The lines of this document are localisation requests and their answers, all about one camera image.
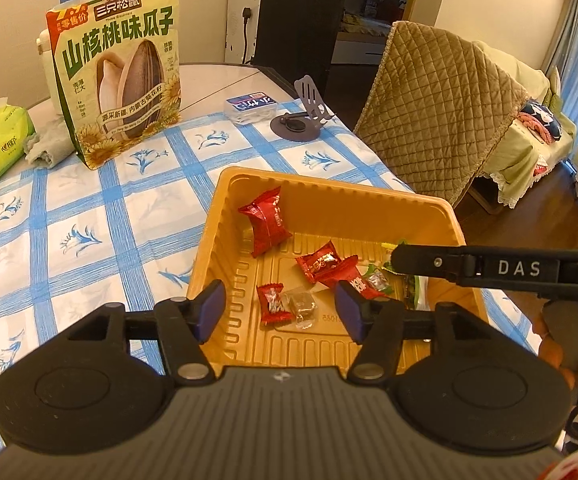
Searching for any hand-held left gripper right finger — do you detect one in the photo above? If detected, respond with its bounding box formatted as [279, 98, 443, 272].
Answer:
[334, 280, 516, 380]

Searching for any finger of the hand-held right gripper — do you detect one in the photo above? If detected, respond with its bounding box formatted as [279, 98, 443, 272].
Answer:
[389, 242, 476, 287]

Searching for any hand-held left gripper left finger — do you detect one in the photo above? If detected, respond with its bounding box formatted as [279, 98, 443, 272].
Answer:
[61, 279, 227, 382]

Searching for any green snack packet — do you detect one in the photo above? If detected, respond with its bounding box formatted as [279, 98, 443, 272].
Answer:
[402, 274, 430, 312]

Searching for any clear brown candy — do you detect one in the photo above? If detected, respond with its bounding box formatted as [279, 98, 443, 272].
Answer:
[288, 291, 318, 330]

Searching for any red foil snack packet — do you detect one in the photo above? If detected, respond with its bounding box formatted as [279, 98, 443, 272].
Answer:
[295, 240, 343, 286]

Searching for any orange plastic tray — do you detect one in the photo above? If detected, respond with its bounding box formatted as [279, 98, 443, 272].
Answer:
[187, 166, 492, 367]

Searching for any large red snack packet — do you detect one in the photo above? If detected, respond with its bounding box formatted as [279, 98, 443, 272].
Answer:
[238, 186, 293, 259]

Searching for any person's right hand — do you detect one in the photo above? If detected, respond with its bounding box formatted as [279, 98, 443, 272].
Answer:
[531, 305, 578, 382]

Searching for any small red green wrapped candy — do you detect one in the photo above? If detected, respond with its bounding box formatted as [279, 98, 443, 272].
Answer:
[363, 264, 394, 297]

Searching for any sofa with green cover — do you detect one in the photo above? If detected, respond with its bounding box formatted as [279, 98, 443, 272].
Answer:
[470, 40, 578, 209]

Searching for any blue checked tablecloth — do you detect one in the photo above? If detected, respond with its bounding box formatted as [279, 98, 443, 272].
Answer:
[0, 99, 542, 453]

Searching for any chair with quilted brown cover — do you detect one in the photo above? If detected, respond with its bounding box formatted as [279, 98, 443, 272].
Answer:
[353, 20, 533, 207]

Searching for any dark patterned cushion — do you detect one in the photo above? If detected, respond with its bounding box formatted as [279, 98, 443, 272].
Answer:
[516, 99, 566, 144]

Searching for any grey phone stand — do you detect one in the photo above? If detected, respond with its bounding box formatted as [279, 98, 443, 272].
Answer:
[270, 74, 338, 142]

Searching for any white box with blue label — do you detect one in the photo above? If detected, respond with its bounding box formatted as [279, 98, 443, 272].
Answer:
[224, 91, 276, 125]

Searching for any grey folded cloth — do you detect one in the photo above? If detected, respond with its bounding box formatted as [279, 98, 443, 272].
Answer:
[23, 117, 78, 169]

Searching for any sunflower seed bag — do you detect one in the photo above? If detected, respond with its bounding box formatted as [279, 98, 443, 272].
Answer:
[45, 0, 182, 171]

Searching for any black refrigerator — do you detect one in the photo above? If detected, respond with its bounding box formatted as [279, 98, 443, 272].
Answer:
[251, 0, 351, 92]

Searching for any white thermos bottle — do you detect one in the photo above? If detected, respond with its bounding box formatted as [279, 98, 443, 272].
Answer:
[36, 30, 66, 116]

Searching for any black power plug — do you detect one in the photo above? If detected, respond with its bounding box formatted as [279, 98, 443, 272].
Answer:
[240, 6, 254, 62]

